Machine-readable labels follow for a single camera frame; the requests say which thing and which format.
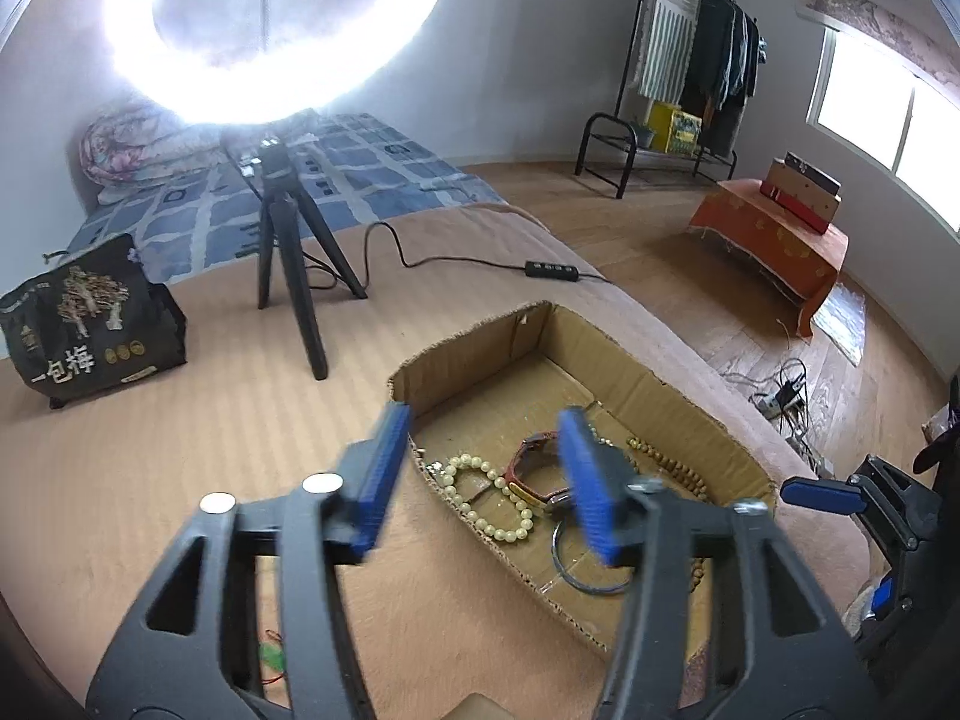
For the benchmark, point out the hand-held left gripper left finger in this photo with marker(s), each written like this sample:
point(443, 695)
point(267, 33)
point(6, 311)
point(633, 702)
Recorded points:
point(382, 465)

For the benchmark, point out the clear plastic sheet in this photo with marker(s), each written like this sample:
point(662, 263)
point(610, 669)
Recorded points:
point(840, 319)

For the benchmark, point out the folded floral quilt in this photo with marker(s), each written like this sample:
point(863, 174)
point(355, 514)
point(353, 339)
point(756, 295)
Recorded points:
point(127, 146)

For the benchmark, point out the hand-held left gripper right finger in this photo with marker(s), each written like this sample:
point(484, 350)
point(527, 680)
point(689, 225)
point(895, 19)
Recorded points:
point(589, 487)

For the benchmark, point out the black snack bag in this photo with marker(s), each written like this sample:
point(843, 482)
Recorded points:
point(90, 360)

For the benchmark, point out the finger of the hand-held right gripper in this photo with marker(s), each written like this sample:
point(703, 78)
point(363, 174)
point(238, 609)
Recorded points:
point(821, 495)

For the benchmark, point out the yellow box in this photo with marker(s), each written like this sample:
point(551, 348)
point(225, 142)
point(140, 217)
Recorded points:
point(671, 131)

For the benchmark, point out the dark hanging clothes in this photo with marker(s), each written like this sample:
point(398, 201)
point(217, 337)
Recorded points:
point(712, 52)

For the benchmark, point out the blue patterned bedsheet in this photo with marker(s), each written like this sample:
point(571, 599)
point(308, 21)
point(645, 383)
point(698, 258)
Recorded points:
point(360, 165)

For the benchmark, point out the black tripod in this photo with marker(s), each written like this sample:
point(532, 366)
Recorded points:
point(274, 240)

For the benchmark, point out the long brown cardboard box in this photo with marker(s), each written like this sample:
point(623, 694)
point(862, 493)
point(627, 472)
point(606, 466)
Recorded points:
point(799, 199)

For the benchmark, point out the tan blanket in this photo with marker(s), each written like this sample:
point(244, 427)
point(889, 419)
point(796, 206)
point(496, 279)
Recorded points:
point(187, 427)

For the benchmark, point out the white power strip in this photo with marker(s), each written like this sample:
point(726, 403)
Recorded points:
point(776, 403)

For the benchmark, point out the patterned window valance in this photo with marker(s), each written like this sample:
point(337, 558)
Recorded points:
point(862, 11)

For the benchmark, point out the brown leather watch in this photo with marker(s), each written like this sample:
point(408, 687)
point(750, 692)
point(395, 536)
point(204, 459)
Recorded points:
point(517, 476)

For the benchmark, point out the orange cloth covered table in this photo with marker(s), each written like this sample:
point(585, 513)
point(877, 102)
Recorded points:
point(765, 232)

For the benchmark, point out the black clothes rack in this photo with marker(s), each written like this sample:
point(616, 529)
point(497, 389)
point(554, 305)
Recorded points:
point(600, 157)

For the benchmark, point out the window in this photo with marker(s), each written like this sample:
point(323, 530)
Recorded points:
point(862, 97)

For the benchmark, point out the striped towel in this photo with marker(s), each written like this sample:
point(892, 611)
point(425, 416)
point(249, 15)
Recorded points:
point(667, 37)

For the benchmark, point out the black bangle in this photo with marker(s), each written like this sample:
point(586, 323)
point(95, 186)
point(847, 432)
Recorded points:
point(559, 562)

